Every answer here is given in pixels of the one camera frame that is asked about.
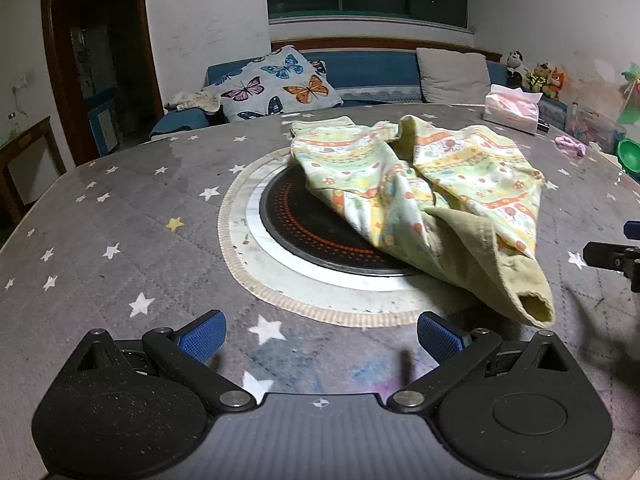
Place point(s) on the colourful pinwheel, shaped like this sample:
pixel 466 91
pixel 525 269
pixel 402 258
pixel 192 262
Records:
pixel 631 90

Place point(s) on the patterned yellow green pants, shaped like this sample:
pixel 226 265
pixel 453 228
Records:
pixel 440 195

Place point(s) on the clear plastic storage box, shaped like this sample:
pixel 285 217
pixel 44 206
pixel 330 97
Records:
pixel 592 125

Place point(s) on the blue sofa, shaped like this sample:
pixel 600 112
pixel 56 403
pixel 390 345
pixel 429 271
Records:
pixel 370 72

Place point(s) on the crumpled cream cloth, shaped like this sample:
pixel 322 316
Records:
pixel 194 101

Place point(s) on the wooden side table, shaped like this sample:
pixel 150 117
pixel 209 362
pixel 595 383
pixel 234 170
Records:
pixel 22 152

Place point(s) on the wooden door frame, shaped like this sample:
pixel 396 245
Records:
pixel 65 60

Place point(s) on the yellow vest plush toy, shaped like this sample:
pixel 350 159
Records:
pixel 538 77

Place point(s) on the pink tissue pack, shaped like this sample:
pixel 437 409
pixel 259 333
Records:
pixel 511 109

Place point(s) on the green plastic bowl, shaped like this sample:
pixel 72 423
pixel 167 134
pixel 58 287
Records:
pixel 629 155

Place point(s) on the beige pillow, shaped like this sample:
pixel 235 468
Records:
pixel 452 76

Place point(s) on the round black induction cooker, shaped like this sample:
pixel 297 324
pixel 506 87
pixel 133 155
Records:
pixel 310 225

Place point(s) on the panda plush toy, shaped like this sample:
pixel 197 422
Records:
pixel 516 66

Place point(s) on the small pink cloth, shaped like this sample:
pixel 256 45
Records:
pixel 570 144

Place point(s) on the grey star print tablecloth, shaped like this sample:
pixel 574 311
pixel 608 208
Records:
pixel 125 220

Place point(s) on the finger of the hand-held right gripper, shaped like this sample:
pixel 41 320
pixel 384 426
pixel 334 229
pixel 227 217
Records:
pixel 611 256
pixel 633 230

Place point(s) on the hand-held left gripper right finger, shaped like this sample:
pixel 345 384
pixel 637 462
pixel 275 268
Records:
pixel 440 336

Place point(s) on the orange fox plush toy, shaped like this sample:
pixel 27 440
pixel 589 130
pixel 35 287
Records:
pixel 555 81

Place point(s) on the butterfly print pillow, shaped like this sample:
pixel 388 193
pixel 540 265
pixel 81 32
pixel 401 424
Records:
pixel 280 85

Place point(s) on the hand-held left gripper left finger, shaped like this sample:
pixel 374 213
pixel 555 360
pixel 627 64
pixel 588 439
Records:
pixel 202 338

